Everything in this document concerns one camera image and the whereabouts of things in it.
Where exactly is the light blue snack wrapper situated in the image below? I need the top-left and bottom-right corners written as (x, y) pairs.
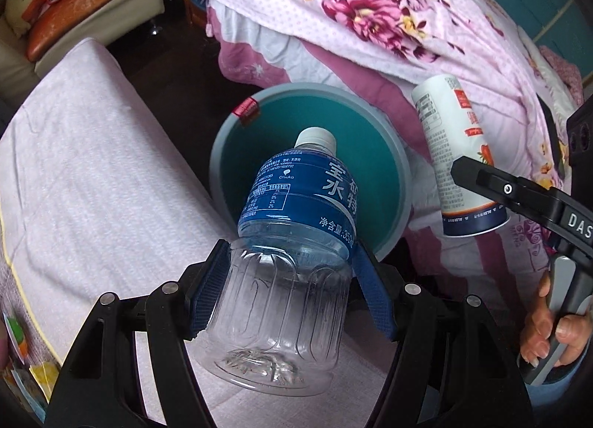
top-left (10, 369), bottom-right (47, 412)

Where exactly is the yellow snack wrapper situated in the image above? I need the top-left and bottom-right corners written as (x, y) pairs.
top-left (29, 362), bottom-right (62, 403)

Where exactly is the pink floral blanket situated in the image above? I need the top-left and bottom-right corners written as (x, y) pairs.
top-left (167, 0), bottom-right (585, 206)

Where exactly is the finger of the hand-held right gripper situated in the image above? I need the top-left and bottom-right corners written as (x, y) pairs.
top-left (539, 94), bottom-right (568, 181)
top-left (450, 156), bottom-right (563, 225)

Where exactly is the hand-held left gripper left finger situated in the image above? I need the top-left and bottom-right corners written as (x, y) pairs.
top-left (44, 238), bottom-right (232, 428)

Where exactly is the white printed can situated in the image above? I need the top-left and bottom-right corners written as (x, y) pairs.
top-left (411, 74), bottom-right (508, 238)

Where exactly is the pale yellow pillow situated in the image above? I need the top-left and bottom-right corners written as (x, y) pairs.
top-left (4, 0), bottom-right (48, 38)

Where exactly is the cream sofa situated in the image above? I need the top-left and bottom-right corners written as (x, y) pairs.
top-left (0, 0), bottom-right (166, 79)

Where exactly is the clear bottle with blue label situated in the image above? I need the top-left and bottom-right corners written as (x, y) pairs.
top-left (192, 127), bottom-right (360, 397)

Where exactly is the grey white striped tablecloth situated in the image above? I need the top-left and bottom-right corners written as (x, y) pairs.
top-left (0, 36), bottom-right (392, 428)

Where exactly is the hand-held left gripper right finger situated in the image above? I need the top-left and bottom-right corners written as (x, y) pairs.
top-left (352, 243), bottom-right (547, 428)

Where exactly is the person's right hand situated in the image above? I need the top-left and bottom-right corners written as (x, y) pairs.
top-left (519, 274), bottom-right (590, 368)

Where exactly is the grey bin with teal inside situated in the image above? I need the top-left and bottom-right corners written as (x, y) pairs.
top-left (207, 83), bottom-right (413, 262)

